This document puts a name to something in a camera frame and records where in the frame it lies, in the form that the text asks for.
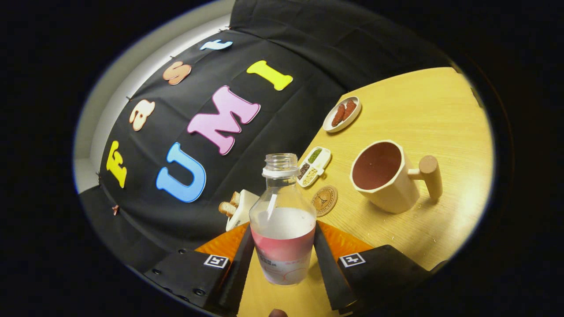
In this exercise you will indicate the white toaster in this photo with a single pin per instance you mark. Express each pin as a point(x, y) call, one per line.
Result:
point(243, 211)

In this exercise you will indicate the round wooden coaster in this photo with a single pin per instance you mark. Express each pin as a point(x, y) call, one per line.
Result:
point(325, 200)

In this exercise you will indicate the red meat piece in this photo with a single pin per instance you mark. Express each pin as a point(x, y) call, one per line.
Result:
point(350, 109)
point(338, 115)

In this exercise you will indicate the toast bread slice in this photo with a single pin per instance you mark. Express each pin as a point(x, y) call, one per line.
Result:
point(235, 198)
point(227, 208)

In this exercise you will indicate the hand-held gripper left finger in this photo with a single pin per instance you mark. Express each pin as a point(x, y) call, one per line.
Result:
point(240, 273)

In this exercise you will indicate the round white plate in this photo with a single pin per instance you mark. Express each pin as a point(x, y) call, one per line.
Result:
point(330, 127)

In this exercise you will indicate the wooden table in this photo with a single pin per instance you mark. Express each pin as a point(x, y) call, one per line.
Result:
point(418, 114)

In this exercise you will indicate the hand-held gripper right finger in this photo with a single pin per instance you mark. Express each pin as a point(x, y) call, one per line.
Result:
point(328, 268)

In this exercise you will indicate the black backdrop cloth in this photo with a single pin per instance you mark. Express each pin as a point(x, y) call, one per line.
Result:
point(273, 119)

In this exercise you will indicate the clear juice bottle pink label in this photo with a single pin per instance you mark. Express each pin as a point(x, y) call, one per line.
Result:
point(282, 229)

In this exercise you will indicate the white divided bean dish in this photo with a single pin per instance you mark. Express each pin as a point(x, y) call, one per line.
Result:
point(320, 164)

